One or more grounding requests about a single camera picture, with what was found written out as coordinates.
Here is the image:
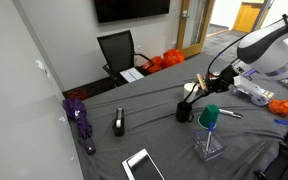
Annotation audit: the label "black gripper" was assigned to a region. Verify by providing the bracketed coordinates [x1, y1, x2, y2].
[205, 64, 239, 96]

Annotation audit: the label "black tongs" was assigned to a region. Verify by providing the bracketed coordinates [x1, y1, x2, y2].
[182, 82, 213, 105]

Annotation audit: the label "white paper cup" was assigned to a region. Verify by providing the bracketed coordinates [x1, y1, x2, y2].
[183, 82, 200, 104]

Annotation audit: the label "green plastic cup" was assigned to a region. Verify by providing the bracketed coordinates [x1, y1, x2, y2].
[197, 103, 220, 130]

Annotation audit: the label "red green small toy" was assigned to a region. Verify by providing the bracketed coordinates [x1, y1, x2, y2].
[205, 72, 218, 81]

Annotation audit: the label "light wooden block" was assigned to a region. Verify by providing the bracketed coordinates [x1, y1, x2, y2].
[196, 73, 208, 91]

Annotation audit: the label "black silver marker pen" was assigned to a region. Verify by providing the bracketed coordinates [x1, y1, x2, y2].
[217, 108, 244, 120]

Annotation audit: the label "clear tray with tapes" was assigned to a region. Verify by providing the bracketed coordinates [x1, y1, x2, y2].
[231, 74, 275, 107]

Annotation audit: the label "black mug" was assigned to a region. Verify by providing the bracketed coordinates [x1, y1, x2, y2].
[175, 101, 196, 124]

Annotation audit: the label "blue pen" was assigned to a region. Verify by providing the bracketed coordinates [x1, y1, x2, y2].
[204, 121, 216, 154]

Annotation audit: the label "large orange plastic bag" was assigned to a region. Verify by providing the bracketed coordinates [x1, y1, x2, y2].
[162, 48, 186, 69]

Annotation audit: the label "wooden glass door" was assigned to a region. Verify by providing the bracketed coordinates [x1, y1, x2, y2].
[175, 0, 216, 59]

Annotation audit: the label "small orange plastic bag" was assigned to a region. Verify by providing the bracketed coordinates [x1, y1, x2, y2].
[143, 55, 165, 74]

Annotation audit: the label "gray tablecloth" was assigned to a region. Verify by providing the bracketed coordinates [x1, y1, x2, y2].
[68, 53, 288, 180]

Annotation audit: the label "clear plastic pen holder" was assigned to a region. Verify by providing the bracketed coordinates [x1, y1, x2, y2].
[192, 129, 228, 163]

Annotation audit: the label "orange cloth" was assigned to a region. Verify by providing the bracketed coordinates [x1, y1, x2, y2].
[267, 98, 288, 117]

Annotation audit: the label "small blue clip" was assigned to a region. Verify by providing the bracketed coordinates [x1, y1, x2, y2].
[273, 118, 288, 126]

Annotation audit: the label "yellow wooden door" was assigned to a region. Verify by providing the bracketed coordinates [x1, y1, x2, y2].
[232, 1, 268, 34]

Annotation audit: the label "white paper sheet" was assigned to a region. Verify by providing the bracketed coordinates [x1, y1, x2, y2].
[119, 67, 146, 84]

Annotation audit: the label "metal partition pole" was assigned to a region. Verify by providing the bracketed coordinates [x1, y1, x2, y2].
[252, 0, 274, 33]

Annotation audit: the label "black mesh office chair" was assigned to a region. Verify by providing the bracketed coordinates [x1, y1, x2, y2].
[96, 29, 155, 88]

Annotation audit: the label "white framed tablet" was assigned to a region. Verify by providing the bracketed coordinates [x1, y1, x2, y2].
[121, 148, 166, 180]

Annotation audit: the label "purple folded umbrella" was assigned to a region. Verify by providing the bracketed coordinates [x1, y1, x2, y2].
[62, 97, 97, 156]

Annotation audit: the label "black wall television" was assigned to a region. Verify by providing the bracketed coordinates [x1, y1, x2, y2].
[93, 0, 172, 24]

